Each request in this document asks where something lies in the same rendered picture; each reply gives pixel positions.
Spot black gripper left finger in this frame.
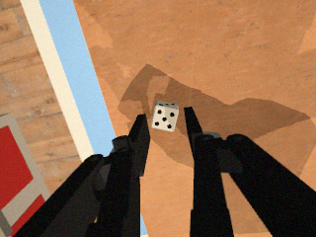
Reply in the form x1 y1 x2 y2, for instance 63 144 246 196
13 114 151 237

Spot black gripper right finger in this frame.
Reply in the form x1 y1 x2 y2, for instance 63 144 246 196
184 107 316 237

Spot white die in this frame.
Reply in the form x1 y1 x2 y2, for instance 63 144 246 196
151 100 179 132

